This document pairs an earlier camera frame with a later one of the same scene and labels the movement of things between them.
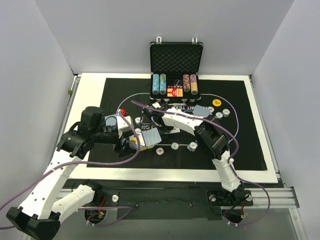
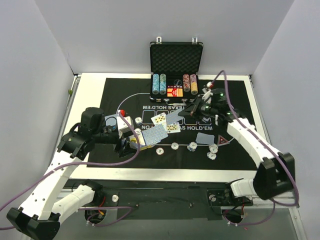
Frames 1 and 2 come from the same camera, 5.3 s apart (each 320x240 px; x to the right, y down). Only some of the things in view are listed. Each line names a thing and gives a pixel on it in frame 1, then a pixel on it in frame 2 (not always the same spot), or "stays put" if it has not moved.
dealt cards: x=111 y=120 stays put
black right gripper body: x=151 y=114 → x=197 y=108
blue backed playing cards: x=151 y=136 stays put
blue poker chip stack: x=192 y=146 stays put
